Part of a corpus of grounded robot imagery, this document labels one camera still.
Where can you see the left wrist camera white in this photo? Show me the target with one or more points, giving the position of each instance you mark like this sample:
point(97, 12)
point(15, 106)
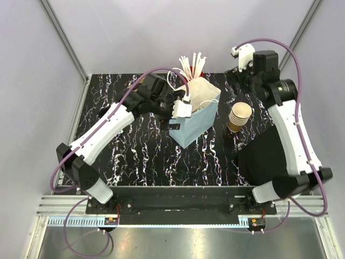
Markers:
point(181, 110)

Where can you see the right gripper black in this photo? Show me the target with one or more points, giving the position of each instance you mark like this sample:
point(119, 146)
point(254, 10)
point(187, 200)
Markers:
point(233, 75)

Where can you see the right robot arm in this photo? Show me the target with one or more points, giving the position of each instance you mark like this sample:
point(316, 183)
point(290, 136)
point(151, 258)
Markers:
point(280, 98)

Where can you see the aluminium frame post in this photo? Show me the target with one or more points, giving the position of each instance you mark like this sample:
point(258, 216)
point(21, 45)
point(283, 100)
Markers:
point(307, 20)
point(49, 11)

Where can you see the stack of black lids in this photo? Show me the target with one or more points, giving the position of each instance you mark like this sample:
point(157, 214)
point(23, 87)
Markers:
point(102, 112)

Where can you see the black cloth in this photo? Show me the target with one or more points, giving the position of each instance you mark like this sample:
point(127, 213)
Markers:
point(263, 158)

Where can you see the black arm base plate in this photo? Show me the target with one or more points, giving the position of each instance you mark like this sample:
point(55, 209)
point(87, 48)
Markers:
point(183, 198)

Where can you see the stack of cardboard cup carriers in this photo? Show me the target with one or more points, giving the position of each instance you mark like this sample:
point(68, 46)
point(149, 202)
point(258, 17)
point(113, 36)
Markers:
point(132, 88)

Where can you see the aluminium frame post right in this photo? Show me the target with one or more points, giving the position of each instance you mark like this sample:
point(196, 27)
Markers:
point(307, 20)

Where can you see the aluminium frame post left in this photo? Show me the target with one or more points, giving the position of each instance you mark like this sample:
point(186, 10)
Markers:
point(49, 11)

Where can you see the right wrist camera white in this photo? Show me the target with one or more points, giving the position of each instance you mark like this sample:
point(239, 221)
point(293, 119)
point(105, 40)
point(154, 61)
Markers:
point(244, 54)

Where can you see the white wrapped straws bundle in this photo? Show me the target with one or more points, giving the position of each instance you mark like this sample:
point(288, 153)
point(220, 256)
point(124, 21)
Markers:
point(196, 61)

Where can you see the light blue paper bag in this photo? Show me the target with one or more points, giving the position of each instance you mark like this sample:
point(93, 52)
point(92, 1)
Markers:
point(204, 101)

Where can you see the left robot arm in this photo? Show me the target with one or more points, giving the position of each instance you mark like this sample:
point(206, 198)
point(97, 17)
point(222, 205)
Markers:
point(149, 94)

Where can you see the aluminium rail front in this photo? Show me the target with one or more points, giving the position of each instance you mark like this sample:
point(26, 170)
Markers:
point(70, 211)

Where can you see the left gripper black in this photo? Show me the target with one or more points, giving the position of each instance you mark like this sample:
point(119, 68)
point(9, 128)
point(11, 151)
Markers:
point(176, 95)

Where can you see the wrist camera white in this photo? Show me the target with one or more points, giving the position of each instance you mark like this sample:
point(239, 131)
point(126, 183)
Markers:
point(244, 54)
point(181, 110)

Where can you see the stack of paper cups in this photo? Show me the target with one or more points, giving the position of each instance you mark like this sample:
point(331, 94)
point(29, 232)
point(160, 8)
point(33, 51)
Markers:
point(239, 116)

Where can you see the red straw cup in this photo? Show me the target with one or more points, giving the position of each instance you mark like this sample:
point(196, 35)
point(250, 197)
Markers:
point(195, 72)

